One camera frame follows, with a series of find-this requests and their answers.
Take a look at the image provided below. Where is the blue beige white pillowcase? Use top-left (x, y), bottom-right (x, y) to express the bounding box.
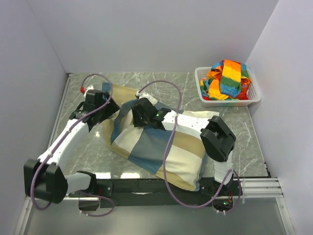
top-left (102, 82), bottom-right (208, 191)

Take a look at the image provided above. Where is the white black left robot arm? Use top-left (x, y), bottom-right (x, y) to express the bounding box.
top-left (23, 90), bottom-right (119, 204)

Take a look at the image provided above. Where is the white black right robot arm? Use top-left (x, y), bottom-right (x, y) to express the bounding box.
top-left (132, 97), bottom-right (236, 195)

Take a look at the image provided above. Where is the white plastic basket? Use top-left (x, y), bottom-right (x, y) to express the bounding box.
top-left (195, 66), bottom-right (262, 108)

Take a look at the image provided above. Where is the rainbow striped cloth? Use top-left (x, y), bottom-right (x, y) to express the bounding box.
top-left (199, 60), bottom-right (251, 101)

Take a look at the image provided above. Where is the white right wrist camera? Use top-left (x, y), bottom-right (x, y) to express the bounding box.
top-left (135, 91), bottom-right (158, 105)

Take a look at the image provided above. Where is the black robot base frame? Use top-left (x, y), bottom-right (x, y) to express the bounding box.
top-left (70, 177), bottom-right (243, 211)

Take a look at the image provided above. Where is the aluminium rail frame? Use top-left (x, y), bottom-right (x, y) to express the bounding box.
top-left (241, 178), bottom-right (284, 198)

